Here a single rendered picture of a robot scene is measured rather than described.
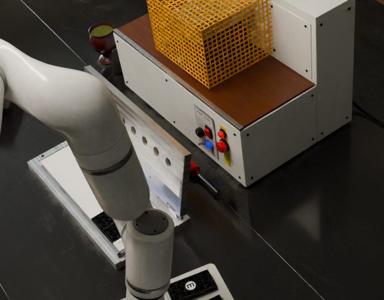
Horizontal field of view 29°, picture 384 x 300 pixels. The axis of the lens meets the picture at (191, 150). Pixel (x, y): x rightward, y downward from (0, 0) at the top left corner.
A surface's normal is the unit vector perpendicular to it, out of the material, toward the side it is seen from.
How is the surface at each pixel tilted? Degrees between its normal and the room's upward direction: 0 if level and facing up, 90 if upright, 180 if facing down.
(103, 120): 85
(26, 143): 0
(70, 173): 0
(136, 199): 87
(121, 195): 91
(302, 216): 0
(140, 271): 82
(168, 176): 76
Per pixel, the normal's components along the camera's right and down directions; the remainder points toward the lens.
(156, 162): -0.81, 0.29
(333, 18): 0.58, 0.50
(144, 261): -0.16, 0.62
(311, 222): -0.12, -0.72
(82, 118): 0.26, 0.50
